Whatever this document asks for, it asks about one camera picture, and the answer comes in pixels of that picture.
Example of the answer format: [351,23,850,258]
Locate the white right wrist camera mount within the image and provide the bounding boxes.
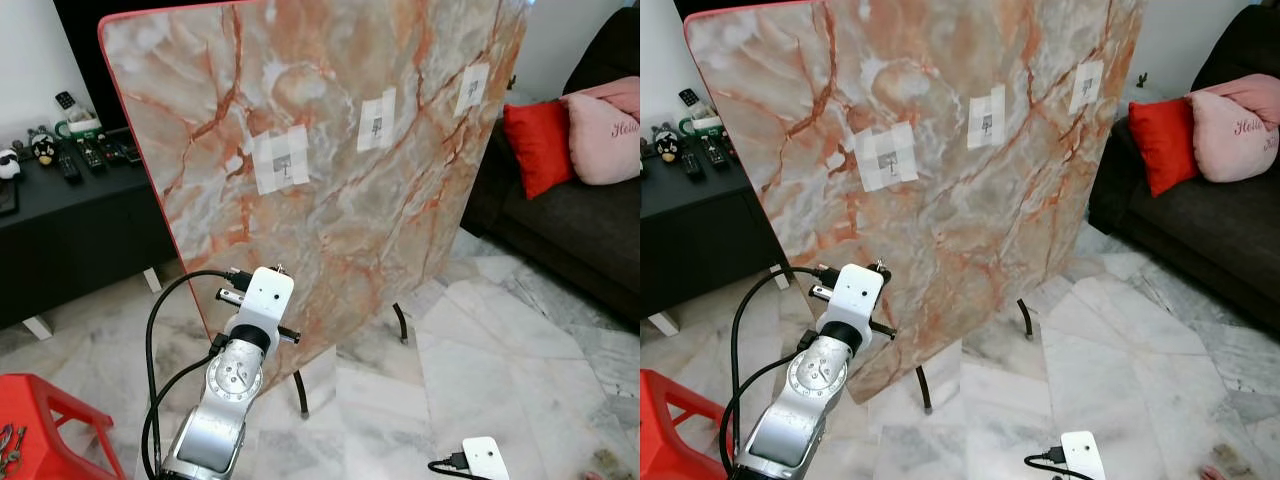
[1060,430,1107,480]
[462,437,509,480]

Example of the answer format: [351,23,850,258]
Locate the hook under wide tape patch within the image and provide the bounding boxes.
[250,125,311,197]
[853,122,919,193]

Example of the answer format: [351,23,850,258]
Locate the marble-pattern folding table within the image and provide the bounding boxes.
[97,0,531,419]
[683,0,1146,413]

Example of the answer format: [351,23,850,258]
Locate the dark brown sofa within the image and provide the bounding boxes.
[1087,5,1280,336]
[462,5,641,321]

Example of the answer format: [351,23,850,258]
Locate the silver key bunch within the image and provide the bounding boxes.
[0,425,28,471]

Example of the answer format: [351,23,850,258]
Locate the red plastic stool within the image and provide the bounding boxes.
[0,373,128,480]
[640,368,729,480]

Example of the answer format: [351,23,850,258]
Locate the red cushion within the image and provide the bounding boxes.
[502,100,574,201]
[1128,97,1201,198]

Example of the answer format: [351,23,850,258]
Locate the black tv console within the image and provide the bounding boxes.
[0,125,183,341]
[640,125,791,336]

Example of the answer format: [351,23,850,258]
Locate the pink cushion with script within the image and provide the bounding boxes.
[560,77,641,187]
[1185,73,1280,184]

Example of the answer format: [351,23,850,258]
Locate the hook under narrow tape patch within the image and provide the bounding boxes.
[967,85,1009,151]
[357,88,399,153]
[455,63,491,117]
[1068,60,1105,114]

